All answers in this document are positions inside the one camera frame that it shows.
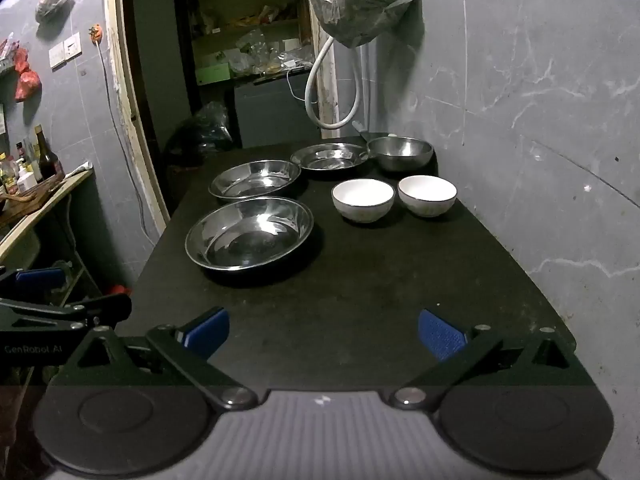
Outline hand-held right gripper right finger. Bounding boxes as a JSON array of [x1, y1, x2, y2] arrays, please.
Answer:
[[390, 309, 588, 409]]

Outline small hanging wall bag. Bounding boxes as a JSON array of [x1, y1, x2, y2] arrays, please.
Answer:
[[34, 0, 72, 24]]

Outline stainless steel bowl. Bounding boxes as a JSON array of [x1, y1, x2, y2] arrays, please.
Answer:
[[367, 136, 434, 173]]

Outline black power cable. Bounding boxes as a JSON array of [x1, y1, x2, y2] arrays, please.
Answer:
[[96, 41, 153, 233]]

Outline row of condiment bottles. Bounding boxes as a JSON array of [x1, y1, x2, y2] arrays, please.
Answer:
[[0, 141, 39, 197]]

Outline white ceramic bowl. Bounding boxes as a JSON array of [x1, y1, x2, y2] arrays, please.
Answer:
[[331, 178, 396, 224], [398, 175, 458, 219]]

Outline white hose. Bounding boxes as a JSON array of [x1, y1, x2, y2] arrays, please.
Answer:
[[304, 35, 362, 131]]

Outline red plastic bags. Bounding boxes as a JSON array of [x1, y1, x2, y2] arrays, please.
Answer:
[[12, 46, 42, 104]]

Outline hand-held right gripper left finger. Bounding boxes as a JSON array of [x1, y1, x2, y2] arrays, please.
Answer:
[[60, 307, 258, 411]]

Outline dark grey cabinet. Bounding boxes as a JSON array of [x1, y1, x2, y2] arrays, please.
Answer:
[[233, 71, 322, 149]]

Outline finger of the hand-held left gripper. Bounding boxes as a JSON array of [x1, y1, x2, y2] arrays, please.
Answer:
[[0, 266, 71, 306], [0, 293, 132, 333]]

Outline steel cleaver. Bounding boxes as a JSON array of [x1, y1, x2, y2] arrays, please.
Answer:
[[352, 122, 397, 142]]

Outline dark glass bottle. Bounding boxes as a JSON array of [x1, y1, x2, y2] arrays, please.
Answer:
[[33, 124, 62, 182]]

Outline large stainless steel plate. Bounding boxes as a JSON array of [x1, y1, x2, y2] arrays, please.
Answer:
[[185, 197, 315, 272]]

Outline beige side counter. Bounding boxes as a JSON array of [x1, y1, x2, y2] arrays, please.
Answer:
[[0, 166, 97, 262]]

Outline cream door frame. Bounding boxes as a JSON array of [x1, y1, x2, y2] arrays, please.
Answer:
[[104, 0, 172, 237]]

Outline black plastic bag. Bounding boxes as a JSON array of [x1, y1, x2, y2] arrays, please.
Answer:
[[166, 101, 237, 166]]

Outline cluttered storage shelf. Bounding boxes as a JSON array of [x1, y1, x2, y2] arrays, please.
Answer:
[[184, 0, 317, 86]]

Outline hanging clear plastic bag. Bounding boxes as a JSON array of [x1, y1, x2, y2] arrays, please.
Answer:
[[309, 0, 421, 49]]

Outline white wall switch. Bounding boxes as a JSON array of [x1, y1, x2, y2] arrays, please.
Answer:
[[48, 32, 82, 70]]

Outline green box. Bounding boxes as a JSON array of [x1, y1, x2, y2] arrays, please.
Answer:
[[195, 63, 232, 86]]

